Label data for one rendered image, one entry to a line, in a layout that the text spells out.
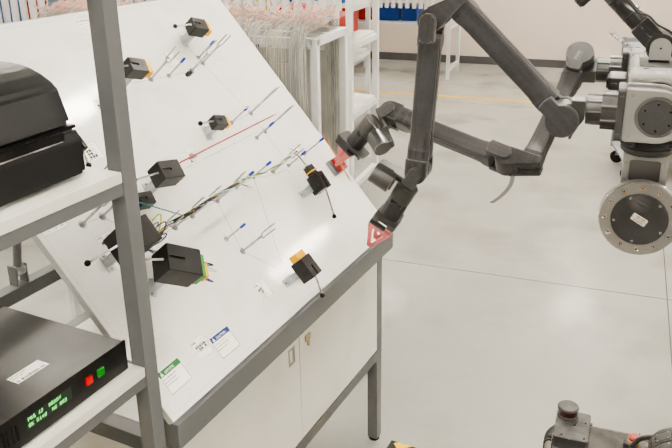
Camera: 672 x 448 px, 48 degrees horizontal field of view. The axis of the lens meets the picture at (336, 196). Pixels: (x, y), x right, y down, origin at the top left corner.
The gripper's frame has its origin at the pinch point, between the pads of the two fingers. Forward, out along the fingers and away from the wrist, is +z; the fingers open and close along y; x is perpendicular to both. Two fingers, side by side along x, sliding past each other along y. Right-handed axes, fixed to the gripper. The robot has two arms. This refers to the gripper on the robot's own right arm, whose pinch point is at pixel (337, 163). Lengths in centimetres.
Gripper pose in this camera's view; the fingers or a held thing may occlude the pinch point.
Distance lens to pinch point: 239.5
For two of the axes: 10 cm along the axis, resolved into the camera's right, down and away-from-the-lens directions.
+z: -5.6, 6.4, 5.2
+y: 6.6, 7.3, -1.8
